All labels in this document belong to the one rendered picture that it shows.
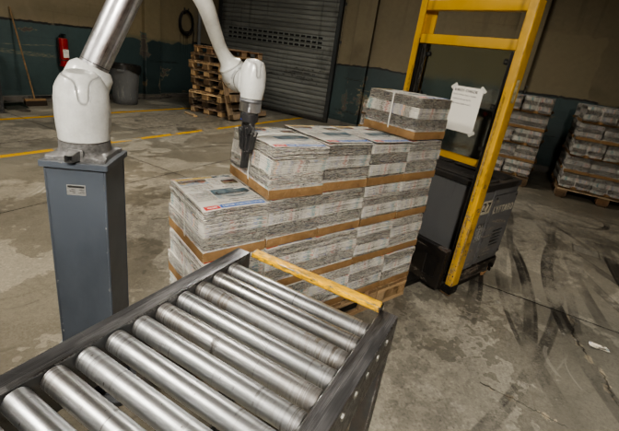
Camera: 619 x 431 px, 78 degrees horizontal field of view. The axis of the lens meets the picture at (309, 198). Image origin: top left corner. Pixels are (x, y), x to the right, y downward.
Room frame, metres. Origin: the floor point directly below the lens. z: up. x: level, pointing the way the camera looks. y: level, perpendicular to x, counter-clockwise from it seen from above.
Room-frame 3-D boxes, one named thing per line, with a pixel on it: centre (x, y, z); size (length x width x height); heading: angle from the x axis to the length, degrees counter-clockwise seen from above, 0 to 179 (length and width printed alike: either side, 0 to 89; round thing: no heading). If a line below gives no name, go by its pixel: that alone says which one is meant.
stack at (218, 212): (1.82, 0.06, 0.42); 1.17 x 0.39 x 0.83; 131
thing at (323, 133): (1.92, -0.04, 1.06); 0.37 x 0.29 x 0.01; 39
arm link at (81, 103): (1.25, 0.78, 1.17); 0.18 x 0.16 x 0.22; 35
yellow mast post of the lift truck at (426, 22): (2.83, -0.60, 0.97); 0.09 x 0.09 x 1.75; 41
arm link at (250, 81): (1.63, 0.30, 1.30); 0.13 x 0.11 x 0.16; 35
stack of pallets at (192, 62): (8.39, 2.10, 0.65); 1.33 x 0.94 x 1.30; 157
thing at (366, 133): (2.09, -0.27, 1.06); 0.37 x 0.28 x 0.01; 41
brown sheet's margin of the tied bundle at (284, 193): (1.63, 0.10, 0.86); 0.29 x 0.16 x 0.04; 128
